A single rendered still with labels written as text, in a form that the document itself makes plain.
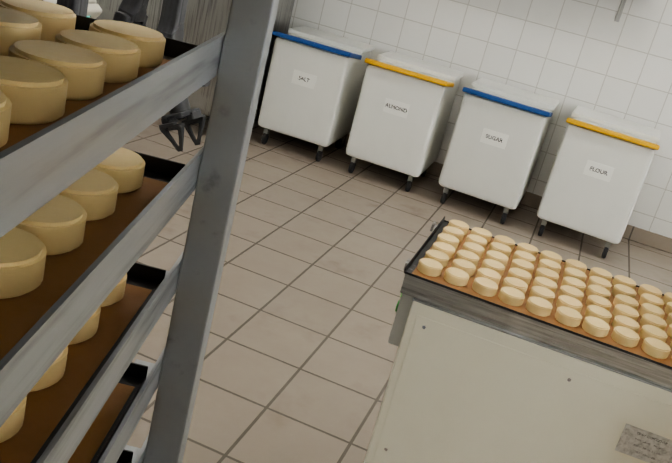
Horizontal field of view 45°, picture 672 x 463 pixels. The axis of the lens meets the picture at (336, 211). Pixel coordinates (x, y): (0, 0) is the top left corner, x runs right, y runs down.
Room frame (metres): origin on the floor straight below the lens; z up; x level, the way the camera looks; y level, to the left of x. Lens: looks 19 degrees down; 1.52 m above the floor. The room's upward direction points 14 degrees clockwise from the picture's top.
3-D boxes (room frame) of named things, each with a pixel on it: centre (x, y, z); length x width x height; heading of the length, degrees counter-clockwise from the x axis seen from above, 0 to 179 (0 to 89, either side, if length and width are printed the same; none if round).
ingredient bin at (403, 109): (5.32, -0.28, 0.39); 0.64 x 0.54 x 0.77; 166
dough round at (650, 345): (1.42, -0.66, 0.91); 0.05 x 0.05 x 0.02
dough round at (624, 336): (1.44, -0.60, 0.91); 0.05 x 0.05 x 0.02
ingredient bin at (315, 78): (5.49, 0.35, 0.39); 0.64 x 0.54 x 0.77; 168
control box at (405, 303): (1.69, -0.22, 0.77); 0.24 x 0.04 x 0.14; 167
